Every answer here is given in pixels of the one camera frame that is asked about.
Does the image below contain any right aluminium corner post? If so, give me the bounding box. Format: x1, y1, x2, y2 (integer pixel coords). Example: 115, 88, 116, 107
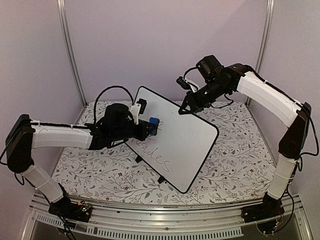
246, 0, 275, 106

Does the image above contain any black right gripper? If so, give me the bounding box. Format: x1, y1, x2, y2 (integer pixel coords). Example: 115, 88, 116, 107
177, 80, 229, 116

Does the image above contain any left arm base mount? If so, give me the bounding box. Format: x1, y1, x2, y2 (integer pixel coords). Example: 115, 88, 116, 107
48, 198, 93, 223

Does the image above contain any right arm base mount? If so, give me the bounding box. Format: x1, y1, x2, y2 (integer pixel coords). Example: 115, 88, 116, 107
240, 194, 285, 223

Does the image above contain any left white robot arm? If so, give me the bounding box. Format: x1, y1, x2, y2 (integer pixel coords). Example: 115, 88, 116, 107
5, 103, 160, 217

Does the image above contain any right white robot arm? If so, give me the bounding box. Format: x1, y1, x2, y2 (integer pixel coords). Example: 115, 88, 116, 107
176, 55, 314, 218

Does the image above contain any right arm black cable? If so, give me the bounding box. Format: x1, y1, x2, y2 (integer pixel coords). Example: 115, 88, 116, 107
182, 65, 235, 108

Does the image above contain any floral patterned table mat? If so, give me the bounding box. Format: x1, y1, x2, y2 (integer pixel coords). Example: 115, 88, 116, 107
47, 100, 286, 205

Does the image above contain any left aluminium corner post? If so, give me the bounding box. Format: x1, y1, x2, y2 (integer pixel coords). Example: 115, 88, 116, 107
56, 0, 87, 106

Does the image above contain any blue whiteboard eraser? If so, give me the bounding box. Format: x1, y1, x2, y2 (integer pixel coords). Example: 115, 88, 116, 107
149, 117, 160, 136

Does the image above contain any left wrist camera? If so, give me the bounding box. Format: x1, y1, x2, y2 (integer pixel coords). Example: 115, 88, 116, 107
136, 98, 147, 115

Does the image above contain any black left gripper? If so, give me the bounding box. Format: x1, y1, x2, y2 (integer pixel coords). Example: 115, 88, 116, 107
111, 120, 156, 143

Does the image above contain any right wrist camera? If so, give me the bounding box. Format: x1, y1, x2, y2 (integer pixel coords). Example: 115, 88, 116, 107
176, 76, 191, 90

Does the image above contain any small black-framed whiteboard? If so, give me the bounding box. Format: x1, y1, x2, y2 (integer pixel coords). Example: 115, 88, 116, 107
127, 86, 219, 194

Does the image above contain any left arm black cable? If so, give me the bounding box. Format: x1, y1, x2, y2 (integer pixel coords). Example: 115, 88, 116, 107
94, 85, 135, 125

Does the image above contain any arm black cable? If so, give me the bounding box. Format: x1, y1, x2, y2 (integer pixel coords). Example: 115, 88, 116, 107
182, 65, 235, 108
94, 85, 135, 125

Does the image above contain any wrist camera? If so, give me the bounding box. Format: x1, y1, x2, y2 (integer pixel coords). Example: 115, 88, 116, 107
176, 76, 191, 90
136, 98, 147, 115

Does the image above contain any aluminium corner post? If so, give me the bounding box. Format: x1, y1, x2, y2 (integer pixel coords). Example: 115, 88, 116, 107
246, 0, 275, 106
56, 0, 87, 106

